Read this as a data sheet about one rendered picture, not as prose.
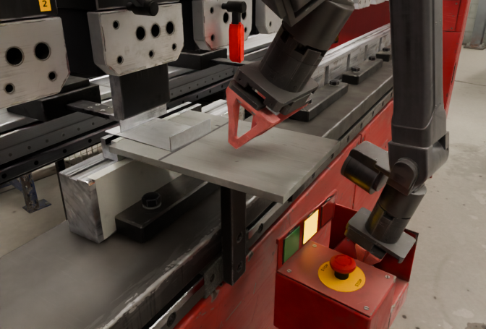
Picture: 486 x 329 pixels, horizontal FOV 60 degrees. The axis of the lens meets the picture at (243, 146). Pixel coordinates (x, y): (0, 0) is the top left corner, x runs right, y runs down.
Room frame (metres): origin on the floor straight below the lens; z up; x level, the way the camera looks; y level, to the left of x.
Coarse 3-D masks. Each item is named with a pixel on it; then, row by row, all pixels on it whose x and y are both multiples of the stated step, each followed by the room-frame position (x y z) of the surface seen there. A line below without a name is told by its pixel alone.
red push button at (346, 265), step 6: (336, 258) 0.53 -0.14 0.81; (342, 258) 0.53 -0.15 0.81; (348, 258) 0.53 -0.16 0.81; (330, 264) 0.52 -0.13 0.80; (336, 264) 0.51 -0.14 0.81; (342, 264) 0.51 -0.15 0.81; (348, 264) 0.51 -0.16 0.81; (354, 264) 0.52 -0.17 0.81; (336, 270) 0.51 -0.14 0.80; (342, 270) 0.50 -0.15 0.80; (348, 270) 0.50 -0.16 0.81; (336, 276) 0.52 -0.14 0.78; (342, 276) 0.51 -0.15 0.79; (348, 276) 0.52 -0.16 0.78
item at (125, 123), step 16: (112, 80) 0.57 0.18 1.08; (128, 80) 0.57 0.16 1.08; (144, 80) 0.60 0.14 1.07; (160, 80) 0.63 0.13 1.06; (112, 96) 0.57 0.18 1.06; (128, 96) 0.57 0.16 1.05; (144, 96) 0.60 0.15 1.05; (160, 96) 0.63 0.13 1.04; (128, 112) 0.57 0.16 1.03; (144, 112) 0.61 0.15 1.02; (160, 112) 0.64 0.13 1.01; (128, 128) 0.58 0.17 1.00
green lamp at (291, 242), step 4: (292, 232) 0.56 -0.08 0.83; (296, 232) 0.57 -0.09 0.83; (288, 236) 0.55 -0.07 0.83; (292, 236) 0.56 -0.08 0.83; (296, 236) 0.57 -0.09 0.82; (284, 240) 0.54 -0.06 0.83; (288, 240) 0.55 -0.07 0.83; (292, 240) 0.56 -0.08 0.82; (296, 240) 0.57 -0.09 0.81; (284, 244) 0.54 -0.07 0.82; (288, 244) 0.55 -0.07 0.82; (292, 244) 0.56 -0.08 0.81; (296, 244) 0.57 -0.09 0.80; (284, 248) 0.54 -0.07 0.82; (288, 248) 0.55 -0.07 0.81; (292, 248) 0.56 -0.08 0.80; (296, 248) 0.57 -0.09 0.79; (284, 252) 0.54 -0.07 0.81; (288, 252) 0.55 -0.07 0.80; (292, 252) 0.56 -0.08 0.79; (284, 256) 0.54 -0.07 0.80; (288, 256) 0.55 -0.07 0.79; (284, 260) 0.54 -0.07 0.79
